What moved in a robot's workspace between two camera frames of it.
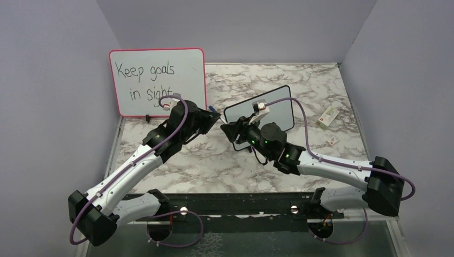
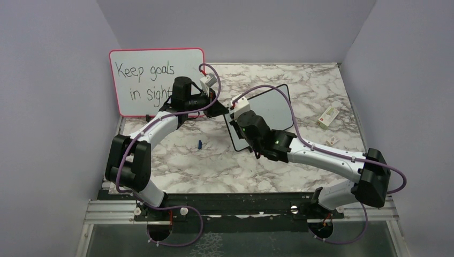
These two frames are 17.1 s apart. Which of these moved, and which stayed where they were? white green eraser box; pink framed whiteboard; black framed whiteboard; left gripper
Moved: left gripper
Stayed: black framed whiteboard; pink framed whiteboard; white green eraser box
